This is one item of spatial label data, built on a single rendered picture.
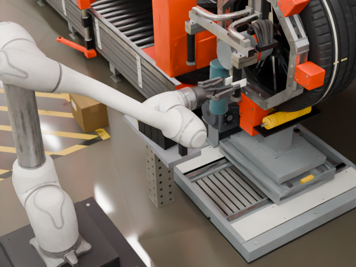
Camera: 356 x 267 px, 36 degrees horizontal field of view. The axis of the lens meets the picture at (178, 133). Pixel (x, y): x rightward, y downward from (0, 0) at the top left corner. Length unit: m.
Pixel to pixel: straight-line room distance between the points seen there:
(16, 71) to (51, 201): 0.53
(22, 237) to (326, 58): 1.37
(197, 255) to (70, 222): 0.77
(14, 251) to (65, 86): 0.77
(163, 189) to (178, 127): 0.93
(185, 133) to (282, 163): 0.98
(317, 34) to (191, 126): 0.65
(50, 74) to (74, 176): 1.41
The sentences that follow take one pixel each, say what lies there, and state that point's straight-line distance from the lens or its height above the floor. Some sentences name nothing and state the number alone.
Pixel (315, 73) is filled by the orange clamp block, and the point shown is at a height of 0.88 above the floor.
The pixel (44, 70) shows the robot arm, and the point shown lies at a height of 1.15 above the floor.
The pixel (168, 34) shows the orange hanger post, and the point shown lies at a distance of 2.69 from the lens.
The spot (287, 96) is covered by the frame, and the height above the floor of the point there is 0.73.
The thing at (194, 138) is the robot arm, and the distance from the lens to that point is 1.85.
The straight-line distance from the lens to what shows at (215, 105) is 2.57.
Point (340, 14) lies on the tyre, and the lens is 2.27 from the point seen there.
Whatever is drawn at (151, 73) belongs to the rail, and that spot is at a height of 0.34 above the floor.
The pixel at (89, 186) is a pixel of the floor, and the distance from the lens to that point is 2.98.
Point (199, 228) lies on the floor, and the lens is 2.71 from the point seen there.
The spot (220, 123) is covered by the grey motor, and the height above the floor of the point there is 0.30.
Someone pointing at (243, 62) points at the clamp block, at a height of 0.92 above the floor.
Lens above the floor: 1.98
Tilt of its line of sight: 37 degrees down
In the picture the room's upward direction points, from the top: 2 degrees counter-clockwise
